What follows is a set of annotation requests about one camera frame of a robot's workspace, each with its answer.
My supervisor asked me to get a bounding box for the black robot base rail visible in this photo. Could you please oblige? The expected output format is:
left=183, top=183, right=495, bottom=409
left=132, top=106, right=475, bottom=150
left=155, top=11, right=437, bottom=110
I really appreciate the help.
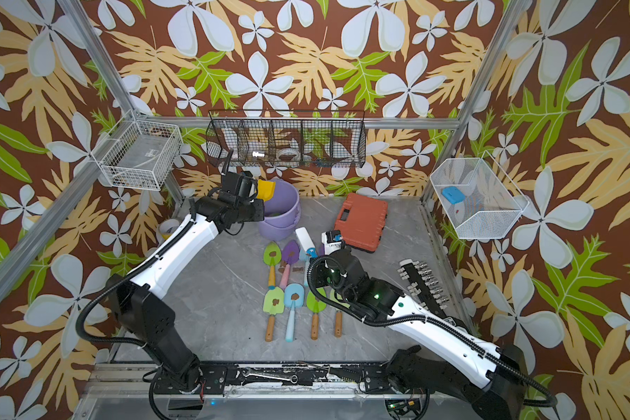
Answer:
left=154, top=361, right=437, bottom=396

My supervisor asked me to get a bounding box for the green trowel yellow handle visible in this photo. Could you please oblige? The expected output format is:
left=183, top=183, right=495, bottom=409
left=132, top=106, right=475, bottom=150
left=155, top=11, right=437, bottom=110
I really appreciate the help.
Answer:
left=264, top=241, right=282, bottom=290

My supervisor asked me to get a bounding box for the black wire basket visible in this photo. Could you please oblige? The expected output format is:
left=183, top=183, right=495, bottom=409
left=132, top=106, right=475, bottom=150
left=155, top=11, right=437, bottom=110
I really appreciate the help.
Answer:
left=202, top=110, right=368, bottom=168

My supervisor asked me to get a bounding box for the white brush blue handle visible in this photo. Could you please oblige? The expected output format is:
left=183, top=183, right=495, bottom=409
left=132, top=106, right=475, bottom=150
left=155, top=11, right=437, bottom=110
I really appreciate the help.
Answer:
left=295, top=227, right=318, bottom=258

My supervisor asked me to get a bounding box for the white wire basket left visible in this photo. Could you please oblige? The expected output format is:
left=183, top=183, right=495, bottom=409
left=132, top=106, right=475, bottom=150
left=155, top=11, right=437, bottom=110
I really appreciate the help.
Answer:
left=92, top=111, right=183, bottom=191

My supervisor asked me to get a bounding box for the blue object in basket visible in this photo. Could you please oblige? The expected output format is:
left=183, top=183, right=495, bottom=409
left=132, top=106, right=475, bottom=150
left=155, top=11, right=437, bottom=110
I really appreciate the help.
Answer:
left=441, top=185, right=467, bottom=205

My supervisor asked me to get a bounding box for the green square trowel wooden handle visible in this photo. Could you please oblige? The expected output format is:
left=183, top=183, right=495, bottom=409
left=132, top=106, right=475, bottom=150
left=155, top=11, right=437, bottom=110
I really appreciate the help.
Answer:
left=262, top=287, right=285, bottom=342

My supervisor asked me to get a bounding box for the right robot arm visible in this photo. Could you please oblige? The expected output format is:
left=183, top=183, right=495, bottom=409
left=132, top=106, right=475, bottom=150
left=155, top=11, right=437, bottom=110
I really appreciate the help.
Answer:
left=306, top=248, right=558, bottom=419

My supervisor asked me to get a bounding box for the black socket bit rack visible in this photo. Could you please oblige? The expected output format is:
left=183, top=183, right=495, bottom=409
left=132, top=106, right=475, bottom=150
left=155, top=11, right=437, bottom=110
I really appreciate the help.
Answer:
left=397, top=259, right=469, bottom=332

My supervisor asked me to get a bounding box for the red plastic tool case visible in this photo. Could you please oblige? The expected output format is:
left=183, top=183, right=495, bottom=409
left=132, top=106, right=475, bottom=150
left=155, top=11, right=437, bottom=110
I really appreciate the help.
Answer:
left=334, top=194, right=389, bottom=253

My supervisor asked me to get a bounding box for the white wire basket right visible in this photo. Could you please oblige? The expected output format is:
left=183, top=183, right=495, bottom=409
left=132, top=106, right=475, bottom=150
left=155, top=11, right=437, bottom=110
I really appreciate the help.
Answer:
left=430, top=152, right=530, bottom=241

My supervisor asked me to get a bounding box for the green pointed trowel wooden handle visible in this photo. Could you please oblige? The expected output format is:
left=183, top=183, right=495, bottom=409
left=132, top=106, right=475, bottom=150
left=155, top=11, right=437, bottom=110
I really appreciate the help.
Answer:
left=306, top=292, right=327, bottom=341

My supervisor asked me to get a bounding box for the white wire basket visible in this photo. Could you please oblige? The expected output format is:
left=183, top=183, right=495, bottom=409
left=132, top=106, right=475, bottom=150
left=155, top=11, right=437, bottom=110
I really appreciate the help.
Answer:
left=430, top=152, right=530, bottom=241
left=92, top=111, right=183, bottom=191

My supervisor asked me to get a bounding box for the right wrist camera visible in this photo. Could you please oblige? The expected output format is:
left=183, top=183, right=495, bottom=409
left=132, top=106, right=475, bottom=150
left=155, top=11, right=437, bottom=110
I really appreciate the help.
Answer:
left=321, top=230, right=345, bottom=255

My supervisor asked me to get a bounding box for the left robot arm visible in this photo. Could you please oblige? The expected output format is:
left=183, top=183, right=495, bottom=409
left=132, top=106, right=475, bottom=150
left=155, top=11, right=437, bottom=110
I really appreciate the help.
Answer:
left=75, top=171, right=276, bottom=392

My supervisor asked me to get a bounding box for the yellow tape roll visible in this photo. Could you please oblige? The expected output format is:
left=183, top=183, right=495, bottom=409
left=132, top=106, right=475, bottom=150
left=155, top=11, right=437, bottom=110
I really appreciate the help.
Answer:
left=157, top=219, right=181, bottom=243

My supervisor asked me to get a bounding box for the light blue round trowel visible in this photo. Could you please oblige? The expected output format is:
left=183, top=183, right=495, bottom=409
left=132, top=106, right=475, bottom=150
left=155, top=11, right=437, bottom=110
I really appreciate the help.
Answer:
left=285, top=283, right=305, bottom=342

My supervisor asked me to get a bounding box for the yellow square trowel wooden handle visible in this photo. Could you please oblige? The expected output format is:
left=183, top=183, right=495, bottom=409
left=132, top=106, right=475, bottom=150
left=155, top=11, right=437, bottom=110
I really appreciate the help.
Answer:
left=257, top=180, right=277, bottom=202

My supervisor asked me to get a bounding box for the purple plastic bucket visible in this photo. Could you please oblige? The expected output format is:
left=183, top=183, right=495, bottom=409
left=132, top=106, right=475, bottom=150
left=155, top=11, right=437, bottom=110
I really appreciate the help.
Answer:
left=258, top=178, right=301, bottom=241

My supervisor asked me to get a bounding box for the green square trowel right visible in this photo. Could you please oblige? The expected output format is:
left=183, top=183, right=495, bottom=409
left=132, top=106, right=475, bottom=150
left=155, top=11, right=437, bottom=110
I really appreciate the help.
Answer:
left=334, top=307, right=343, bottom=338

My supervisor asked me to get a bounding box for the purple trowel pink handle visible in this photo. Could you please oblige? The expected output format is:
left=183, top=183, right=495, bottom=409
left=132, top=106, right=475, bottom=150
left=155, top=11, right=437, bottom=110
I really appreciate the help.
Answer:
left=279, top=240, right=300, bottom=290

